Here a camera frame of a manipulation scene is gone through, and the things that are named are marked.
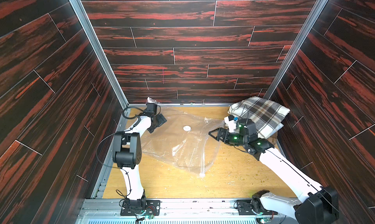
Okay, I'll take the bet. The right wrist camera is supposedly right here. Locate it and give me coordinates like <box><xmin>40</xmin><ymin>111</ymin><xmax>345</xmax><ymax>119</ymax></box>
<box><xmin>224</xmin><ymin>115</ymin><xmax>238</xmax><ymax>133</ymax></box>

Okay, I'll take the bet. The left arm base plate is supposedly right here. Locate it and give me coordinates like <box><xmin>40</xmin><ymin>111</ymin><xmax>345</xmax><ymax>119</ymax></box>
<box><xmin>119</xmin><ymin>199</ymin><xmax>161</xmax><ymax>217</ymax></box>

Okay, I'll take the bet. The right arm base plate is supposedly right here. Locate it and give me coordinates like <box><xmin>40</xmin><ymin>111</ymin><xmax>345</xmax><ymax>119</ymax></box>
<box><xmin>233</xmin><ymin>199</ymin><xmax>278</xmax><ymax>216</ymax></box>

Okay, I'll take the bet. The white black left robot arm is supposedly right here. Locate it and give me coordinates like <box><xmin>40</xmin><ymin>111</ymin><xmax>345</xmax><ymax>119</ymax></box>
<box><xmin>112</xmin><ymin>103</ymin><xmax>167</xmax><ymax>214</ymax></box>

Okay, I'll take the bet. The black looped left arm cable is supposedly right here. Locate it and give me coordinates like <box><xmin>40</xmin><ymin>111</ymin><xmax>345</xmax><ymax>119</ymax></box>
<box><xmin>121</xmin><ymin>106</ymin><xmax>147</xmax><ymax>120</ymax></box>

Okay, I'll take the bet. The aluminium front rail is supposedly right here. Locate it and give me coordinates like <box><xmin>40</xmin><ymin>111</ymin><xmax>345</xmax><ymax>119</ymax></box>
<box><xmin>75</xmin><ymin>198</ymin><xmax>294</xmax><ymax>224</ymax></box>

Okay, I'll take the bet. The clear plastic vacuum bag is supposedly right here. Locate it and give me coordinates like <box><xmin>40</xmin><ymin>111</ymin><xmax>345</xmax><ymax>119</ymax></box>
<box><xmin>141</xmin><ymin>106</ymin><xmax>224</xmax><ymax>177</ymax></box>

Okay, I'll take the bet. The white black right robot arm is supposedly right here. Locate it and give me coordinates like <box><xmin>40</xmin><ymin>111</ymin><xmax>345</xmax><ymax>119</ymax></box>
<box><xmin>209</xmin><ymin>116</ymin><xmax>339</xmax><ymax>224</ymax></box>

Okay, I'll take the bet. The white vacuum bag valve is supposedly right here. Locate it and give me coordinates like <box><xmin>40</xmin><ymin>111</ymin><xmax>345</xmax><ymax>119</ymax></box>
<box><xmin>183</xmin><ymin>125</ymin><xmax>191</xmax><ymax>132</ymax></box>

